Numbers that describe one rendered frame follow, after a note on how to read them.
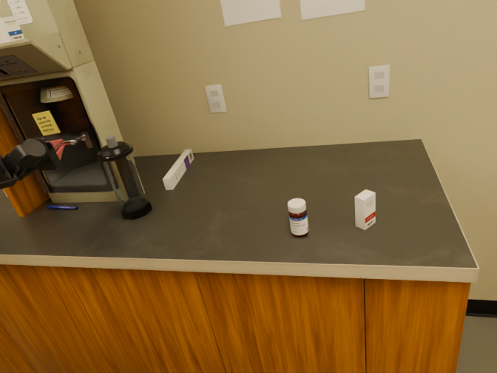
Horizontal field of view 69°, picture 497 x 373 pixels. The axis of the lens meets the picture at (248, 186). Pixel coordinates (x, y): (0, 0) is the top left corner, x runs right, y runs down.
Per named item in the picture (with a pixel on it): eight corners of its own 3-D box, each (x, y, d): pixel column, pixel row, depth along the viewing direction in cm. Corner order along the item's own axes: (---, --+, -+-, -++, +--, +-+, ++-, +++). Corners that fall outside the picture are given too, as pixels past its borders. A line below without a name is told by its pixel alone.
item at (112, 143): (115, 150, 118) (108, 131, 115) (137, 150, 114) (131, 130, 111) (95, 163, 110) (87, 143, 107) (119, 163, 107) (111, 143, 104)
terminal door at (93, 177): (48, 192, 136) (-5, 86, 117) (117, 190, 127) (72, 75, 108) (46, 193, 135) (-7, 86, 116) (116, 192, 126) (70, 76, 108)
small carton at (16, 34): (11, 41, 104) (1, 18, 101) (25, 38, 103) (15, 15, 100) (-3, 44, 100) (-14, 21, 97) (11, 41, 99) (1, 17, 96)
